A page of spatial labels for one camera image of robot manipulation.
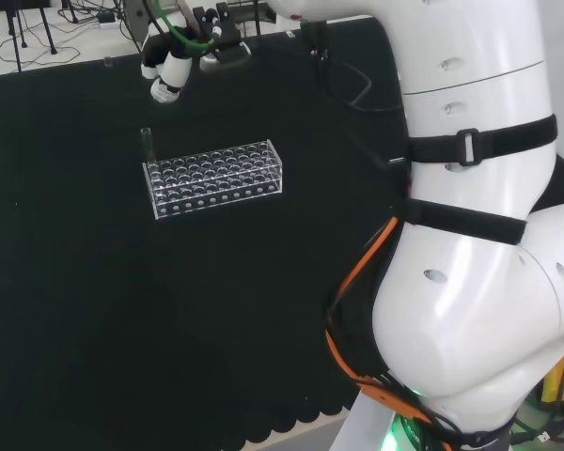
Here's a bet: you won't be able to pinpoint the black tripod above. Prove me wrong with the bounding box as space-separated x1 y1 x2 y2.
0 0 60 74

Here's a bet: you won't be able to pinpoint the clear acrylic test tube rack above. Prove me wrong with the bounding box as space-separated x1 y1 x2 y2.
142 139 284 221

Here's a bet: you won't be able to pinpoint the black floor cables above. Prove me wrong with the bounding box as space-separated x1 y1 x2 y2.
0 0 140 68

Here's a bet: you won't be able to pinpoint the grey equipment frame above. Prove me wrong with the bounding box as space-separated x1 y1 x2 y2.
225 0 277 38

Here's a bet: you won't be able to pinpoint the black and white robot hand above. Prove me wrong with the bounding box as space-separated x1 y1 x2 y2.
139 1 254 103

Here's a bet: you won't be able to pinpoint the clear glass test tube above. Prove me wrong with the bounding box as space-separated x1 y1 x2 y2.
140 126 157 165

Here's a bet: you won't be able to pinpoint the black bench cloth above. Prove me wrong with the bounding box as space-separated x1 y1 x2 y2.
0 14 564 446

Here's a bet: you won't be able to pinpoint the black USB plug cable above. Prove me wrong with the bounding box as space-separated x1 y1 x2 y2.
356 135 409 170

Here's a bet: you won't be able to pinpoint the grey metal control box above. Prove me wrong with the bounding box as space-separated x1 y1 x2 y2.
123 0 148 54

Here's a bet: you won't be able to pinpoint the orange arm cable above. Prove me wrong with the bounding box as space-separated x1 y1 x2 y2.
325 215 453 451

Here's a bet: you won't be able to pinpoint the yellow stop button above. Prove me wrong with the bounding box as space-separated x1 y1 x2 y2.
539 345 564 417

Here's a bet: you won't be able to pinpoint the black camera cable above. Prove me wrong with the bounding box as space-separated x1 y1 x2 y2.
308 21 406 115

